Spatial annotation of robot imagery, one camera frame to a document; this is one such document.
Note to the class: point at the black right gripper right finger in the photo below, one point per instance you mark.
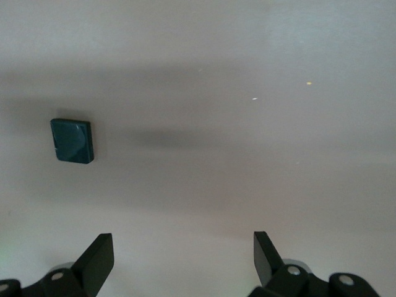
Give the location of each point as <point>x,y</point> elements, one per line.
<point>270,269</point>

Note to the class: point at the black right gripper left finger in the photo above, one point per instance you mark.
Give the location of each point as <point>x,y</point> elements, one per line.
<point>89,269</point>

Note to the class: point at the small black phone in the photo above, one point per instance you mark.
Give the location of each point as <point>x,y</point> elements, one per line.
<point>71,140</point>

